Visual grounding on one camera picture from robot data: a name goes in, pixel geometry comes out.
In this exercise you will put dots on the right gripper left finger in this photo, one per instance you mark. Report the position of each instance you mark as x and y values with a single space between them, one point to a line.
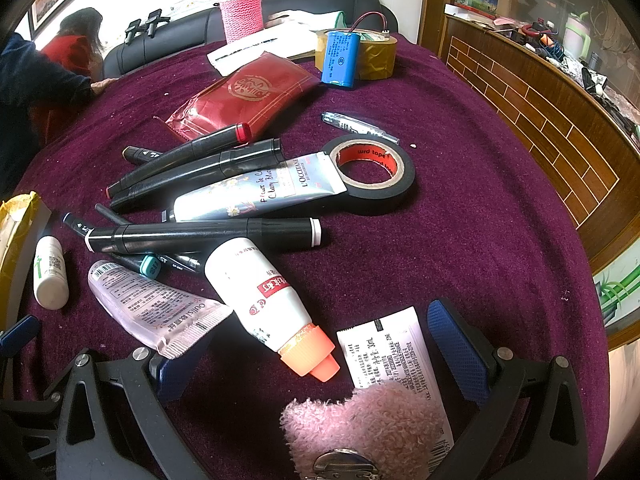
112 423

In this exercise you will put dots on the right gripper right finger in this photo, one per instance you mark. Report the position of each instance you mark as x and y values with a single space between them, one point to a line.
551 442

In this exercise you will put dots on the small white green bottle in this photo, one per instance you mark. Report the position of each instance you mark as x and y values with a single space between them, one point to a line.
50 280

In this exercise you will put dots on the pink hand cream tube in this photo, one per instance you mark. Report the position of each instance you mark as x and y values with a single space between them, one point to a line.
164 318

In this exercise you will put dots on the pink fluffy hair clip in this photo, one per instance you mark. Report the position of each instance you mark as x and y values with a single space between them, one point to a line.
390 425

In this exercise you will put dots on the teal capped black marker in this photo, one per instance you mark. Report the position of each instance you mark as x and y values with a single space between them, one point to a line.
145 265

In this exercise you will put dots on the white bottle orange cap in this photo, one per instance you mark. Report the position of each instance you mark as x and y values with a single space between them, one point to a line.
269 308

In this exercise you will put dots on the white capped black marker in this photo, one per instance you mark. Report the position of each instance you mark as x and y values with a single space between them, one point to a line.
280 235

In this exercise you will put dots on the white L'Occitane cream tube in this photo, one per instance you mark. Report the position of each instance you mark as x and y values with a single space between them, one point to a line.
293 182

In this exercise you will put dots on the red capped black marker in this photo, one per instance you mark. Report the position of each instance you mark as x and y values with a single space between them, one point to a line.
214 142

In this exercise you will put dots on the yellow capped black marker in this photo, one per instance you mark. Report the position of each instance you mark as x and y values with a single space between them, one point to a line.
161 190

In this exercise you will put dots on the black electrical tape roll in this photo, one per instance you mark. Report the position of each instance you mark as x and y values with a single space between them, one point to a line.
388 155

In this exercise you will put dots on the black ballpoint pen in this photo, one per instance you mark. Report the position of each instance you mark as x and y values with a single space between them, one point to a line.
179 262

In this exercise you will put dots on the gold lined white box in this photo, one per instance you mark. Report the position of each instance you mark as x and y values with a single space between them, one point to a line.
23 219

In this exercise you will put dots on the small black marker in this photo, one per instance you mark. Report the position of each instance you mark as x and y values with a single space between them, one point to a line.
139 156

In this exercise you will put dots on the purple velvet table cloth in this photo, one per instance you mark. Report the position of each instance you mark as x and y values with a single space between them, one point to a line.
482 227

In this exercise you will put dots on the person in blue jacket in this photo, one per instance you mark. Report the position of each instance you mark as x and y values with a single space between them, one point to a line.
27 78

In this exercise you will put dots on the person in red coat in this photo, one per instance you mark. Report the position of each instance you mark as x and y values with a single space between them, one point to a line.
77 47

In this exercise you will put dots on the small silver tube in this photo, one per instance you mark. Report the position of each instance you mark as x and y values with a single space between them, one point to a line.
354 125

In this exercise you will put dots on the red foil pouch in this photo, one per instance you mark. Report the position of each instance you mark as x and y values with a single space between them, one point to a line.
253 95

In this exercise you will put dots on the black leather sofa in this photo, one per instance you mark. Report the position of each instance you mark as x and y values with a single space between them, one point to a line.
205 27

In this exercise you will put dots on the yellow packing tape roll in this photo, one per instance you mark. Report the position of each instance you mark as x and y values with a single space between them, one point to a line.
376 55

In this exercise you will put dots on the blue battery pack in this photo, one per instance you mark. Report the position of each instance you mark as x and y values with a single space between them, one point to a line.
340 59

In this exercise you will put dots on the white paper booklet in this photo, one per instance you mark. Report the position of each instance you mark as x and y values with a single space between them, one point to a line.
288 34

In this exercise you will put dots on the pink knitted bottle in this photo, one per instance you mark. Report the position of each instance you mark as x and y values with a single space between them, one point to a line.
241 18

